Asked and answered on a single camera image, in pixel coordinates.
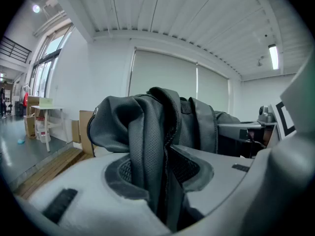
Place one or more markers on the white table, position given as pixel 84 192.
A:
pixel 46 108

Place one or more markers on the narrow white roller blind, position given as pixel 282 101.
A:
pixel 212 92

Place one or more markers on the blue item on floor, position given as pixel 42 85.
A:
pixel 21 140

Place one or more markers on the cardboard box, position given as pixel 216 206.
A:
pixel 30 128
pixel 32 103

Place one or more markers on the ceiling tube light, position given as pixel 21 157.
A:
pixel 273 57

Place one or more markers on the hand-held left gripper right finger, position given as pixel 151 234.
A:
pixel 221 171

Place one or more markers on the round spot lamp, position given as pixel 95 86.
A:
pixel 36 8

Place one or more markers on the dark grey backpack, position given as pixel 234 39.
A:
pixel 147 122

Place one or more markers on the pale green box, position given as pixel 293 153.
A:
pixel 46 102

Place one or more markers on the flat cardboard sheet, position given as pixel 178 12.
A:
pixel 85 131

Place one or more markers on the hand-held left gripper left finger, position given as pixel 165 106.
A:
pixel 93 205

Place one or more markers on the small cardboard sheet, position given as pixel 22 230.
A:
pixel 75 131

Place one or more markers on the wide white roller blind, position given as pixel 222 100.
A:
pixel 162 75

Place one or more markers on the red hanging garment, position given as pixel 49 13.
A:
pixel 25 100

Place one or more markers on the tall glass window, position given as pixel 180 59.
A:
pixel 48 63

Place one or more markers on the white plastic bag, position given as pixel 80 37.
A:
pixel 43 131

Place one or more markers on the black metal railing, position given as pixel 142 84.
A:
pixel 14 49

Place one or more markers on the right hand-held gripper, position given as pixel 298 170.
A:
pixel 283 122

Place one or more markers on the wooden slatted platform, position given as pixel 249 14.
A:
pixel 54 168

